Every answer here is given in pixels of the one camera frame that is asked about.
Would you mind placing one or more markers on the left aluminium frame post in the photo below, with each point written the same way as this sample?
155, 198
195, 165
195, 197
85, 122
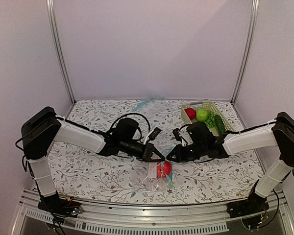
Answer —
58, 49

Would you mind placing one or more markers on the floral patterned tablecloth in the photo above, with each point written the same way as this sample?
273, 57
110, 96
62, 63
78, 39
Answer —
83, 174

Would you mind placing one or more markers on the aluminium front rail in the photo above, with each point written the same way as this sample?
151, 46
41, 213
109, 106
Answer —
106, 218

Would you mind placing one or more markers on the light green toy fruit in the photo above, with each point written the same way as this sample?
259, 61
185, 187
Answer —
201, 115

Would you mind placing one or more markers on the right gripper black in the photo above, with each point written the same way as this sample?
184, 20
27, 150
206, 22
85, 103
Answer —
180, 156

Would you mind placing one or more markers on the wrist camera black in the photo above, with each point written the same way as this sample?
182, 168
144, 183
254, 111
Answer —
176, 133
156, 131

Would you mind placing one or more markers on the right aluminium frame post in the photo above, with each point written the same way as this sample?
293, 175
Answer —
247, 50

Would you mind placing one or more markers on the green toy grape bunch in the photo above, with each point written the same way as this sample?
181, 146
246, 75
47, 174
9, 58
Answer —
210, 121

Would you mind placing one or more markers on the beige perforated plastic basket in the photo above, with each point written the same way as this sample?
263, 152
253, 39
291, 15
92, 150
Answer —
208, 105

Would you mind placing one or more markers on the aluminium frame post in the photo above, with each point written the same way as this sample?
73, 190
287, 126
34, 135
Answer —
247, 50
58, 49

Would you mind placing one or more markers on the dark green toy cucumber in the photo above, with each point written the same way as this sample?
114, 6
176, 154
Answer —
219, 125

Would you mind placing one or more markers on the clear zip bag blue zipper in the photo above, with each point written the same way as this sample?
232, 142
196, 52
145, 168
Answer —
150, 181

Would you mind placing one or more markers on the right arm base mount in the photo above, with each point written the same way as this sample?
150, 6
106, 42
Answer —
253, 204

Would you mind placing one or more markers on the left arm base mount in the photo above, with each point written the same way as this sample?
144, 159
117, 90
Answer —
60, 207

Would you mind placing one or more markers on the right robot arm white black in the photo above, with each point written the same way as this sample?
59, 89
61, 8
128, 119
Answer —
277, 132

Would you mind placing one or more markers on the dark red toy fruit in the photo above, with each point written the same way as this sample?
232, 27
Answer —
191, 113

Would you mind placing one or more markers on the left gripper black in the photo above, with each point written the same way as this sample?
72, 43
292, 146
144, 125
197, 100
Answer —
147, 153

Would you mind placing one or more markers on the red toy apple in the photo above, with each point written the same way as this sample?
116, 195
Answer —
163, 169

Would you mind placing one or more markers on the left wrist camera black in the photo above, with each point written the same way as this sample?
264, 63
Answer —
156, 131

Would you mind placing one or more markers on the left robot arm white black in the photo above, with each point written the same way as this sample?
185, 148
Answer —
46, 128

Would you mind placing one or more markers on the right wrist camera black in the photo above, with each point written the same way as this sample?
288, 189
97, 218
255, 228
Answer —
176, 133

